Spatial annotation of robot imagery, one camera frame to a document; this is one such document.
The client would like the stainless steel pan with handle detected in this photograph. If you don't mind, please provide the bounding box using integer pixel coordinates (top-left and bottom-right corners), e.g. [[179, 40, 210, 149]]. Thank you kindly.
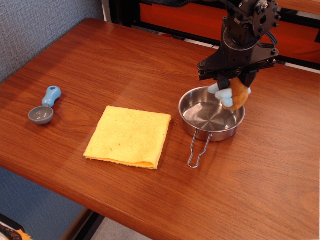
[[178, 87, 246, 169]]

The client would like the orange fuzzy object at corner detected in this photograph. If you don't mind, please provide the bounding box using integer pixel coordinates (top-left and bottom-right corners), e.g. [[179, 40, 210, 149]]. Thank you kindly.
[[0, 214, 32, 240]]

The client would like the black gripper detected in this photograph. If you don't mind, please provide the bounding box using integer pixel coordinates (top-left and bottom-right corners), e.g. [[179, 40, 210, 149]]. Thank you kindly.
[[197, 27, 279, 91]]

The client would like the plush bunny toy with carrot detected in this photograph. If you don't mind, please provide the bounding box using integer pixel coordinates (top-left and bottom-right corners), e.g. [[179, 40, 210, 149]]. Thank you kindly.
[[207, 78, 251, 111]]

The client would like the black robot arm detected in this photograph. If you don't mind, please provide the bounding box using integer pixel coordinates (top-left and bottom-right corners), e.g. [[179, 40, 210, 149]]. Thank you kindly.
[[197, 0, 281, 90]]

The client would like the folded yellow cloth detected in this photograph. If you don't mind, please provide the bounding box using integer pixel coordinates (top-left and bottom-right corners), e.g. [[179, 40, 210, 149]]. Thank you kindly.
[[83, 106, 171, 170]]

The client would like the orange panel with black frame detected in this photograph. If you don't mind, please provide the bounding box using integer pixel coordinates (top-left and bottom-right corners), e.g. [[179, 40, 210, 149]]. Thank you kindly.
[[106, 0, 320, 70]]

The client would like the blue and grey measuring scoop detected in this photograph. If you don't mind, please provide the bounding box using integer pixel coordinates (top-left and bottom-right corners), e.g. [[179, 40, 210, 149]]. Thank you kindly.
[[28, 86, 62, 125]]

